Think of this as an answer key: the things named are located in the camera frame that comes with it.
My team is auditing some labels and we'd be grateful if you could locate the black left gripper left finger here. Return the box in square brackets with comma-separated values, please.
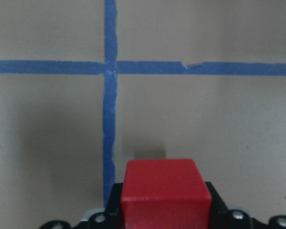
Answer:
[39, 183, 123, 229]

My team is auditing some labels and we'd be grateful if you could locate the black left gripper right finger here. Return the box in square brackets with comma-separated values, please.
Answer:
[205, 182, 286, 229]

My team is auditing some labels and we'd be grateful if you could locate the red wooden block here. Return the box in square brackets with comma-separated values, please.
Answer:
[121, 159, 212, 229]

